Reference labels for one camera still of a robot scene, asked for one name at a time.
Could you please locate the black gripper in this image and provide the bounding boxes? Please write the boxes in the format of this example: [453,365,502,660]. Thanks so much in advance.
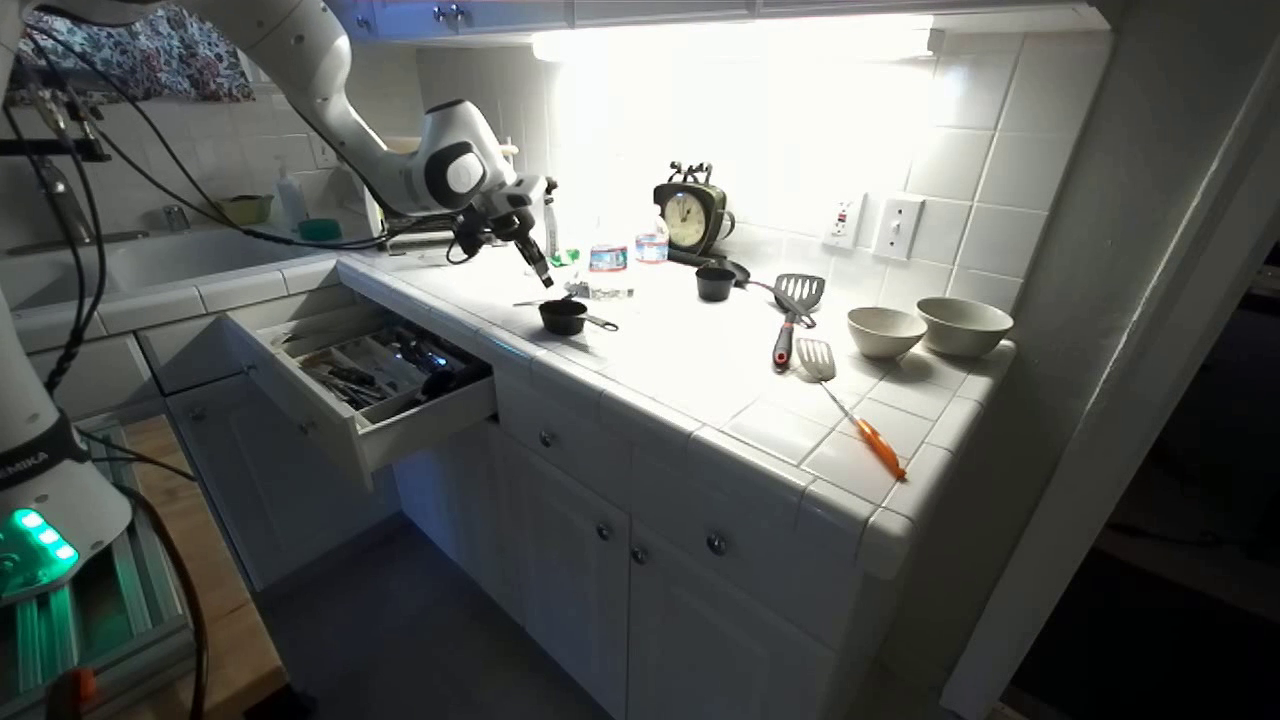
[453,176,557,294]

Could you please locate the black measuring cup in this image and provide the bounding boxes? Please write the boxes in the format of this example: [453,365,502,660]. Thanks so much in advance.
[535,298,591,342]
[693,260,743,310]

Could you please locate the small clear bottle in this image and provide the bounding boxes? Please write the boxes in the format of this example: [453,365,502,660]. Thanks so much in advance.
[630,226,675,270]

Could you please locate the silver toaster oven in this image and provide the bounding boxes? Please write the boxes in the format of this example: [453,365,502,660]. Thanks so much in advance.
[369,207,462,251]

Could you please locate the black ornate table clock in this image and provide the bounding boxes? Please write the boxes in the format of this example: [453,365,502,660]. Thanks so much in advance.
[646,162,741,270]

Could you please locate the white open cutlery drawer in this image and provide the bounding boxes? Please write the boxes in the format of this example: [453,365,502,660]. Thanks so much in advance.
[220,285,500,488]

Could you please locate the green sponge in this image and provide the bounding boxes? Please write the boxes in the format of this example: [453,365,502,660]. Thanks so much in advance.
[292,211,347,247]

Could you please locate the blue grey upper cabinets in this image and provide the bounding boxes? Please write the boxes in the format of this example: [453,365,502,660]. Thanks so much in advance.
[323,0,1110,46]

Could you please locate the white oblong utensil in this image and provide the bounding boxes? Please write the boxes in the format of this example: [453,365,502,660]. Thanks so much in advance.
[790,332,840,390]

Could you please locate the under cabinet light strip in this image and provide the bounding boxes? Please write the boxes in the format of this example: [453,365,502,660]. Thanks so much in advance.
[527,12,940,68]

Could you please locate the white kitchen base cabinet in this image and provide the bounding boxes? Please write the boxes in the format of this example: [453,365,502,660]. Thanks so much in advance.
[132,285,935,720]

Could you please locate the small white ceramic bowl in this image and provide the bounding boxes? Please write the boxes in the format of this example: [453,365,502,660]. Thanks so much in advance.
[843,304,933,365]

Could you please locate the floral curtain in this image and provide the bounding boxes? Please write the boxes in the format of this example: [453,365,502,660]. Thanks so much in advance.
[13,6,260,107]

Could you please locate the large white ceramic bowl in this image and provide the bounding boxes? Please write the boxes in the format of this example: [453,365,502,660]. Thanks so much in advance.
[912,294,1021,365]

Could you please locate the robot stand with green light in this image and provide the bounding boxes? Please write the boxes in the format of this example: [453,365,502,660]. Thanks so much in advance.
[0,294,199,720]

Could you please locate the red round button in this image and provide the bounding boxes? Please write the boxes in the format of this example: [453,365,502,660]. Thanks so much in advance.
[42,666,105,720]

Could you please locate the slotted spatula red handle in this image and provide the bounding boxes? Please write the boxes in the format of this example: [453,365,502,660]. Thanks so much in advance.
[764,270,833,376]

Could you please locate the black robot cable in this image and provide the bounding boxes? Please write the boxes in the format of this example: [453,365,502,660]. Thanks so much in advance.
[0,23,391,257]

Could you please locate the white wall outlet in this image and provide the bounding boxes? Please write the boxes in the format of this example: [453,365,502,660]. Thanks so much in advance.
[820,187,873,260]
[869,191,933,270]

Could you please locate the orange handled screwdriver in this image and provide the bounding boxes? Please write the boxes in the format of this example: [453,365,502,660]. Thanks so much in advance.
[820,385,912,488]

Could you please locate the white door frame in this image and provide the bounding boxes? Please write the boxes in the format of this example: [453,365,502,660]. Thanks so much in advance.
[933,0,1280,720]

